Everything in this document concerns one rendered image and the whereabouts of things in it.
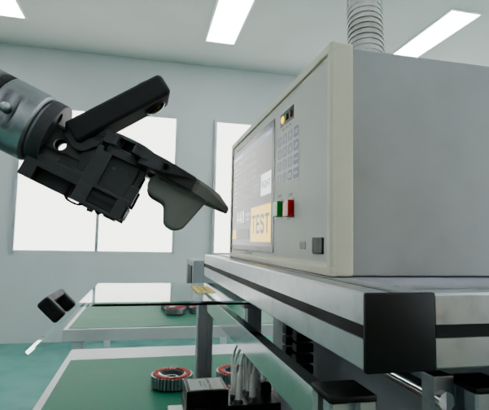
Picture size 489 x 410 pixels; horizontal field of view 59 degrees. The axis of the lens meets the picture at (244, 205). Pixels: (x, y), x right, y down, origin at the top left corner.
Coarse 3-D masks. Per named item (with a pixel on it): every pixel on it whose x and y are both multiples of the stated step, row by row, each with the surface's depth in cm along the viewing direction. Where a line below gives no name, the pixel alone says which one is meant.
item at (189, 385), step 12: (192, 384) 67; (204, 384) 67; (216, 384) 67; (192, 396) 64; (204, 396) 64; (216, 396) 64; (228, 396) 65; (264, 396) 69; (168, 408) 67; (180, 408) 67; (192, 408) 63; (204, 408) 64; (216, 408) 64; (228, 408) 64; (240, 408) 65; (252, 408) 65; (264, 408) 66; (276, 408) 66
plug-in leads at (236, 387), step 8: (232, 360) 71; (232, 368) 71; (240, 368) 67; (248, 368) 71; (232, 376) 68; (240, 376) 66; (248, 376) 70; (256, 376) 67; (232, 384) 68; (240, 384) 66; (248, 384) 70; (264, 384) 70; (232, 392) 68; (240, 392) 66; (248, 392) 70; (264, 392) 70; (240, 400) 66
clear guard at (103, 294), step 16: (96, 288) 68; (112, 288) 68; (128, 288) 69; (144, 288) 69; (160, 288) 70; (176, 288) 70; (224, 288) 72; (80, 304) 52; (96, 304) 53; (112, 304) 53; (128, 304) 54; (144, 304) 54; (160, 304) 55; (176, 304) 55; (192, 304) 56; (208, 304) 56; (224, 304) 57; (64, 320) 52
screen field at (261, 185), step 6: (264, 174) 57; (270, 174) 55; (252, 180) 64; (258, 180) 61; (264, 180) 57; (270, 180) 55; (252, 186) 64; (258, 186) 61; (264, 186) 57; (270, 186) 55; (252, 192) 64; (258, 192) 60; (264, 192) 57; (270, 192) 55; (252, 198) 64
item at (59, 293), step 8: (48, 296) 59; (56, 296) 62; (64, 296) 67; (40, 304) 57; (48, 304) 58; (56, 304) 58; (64, 304) 67; (72, 304) 67; (48, 312) 58; (56, 312) 58; (64, 312) 59; (56, 320) 58
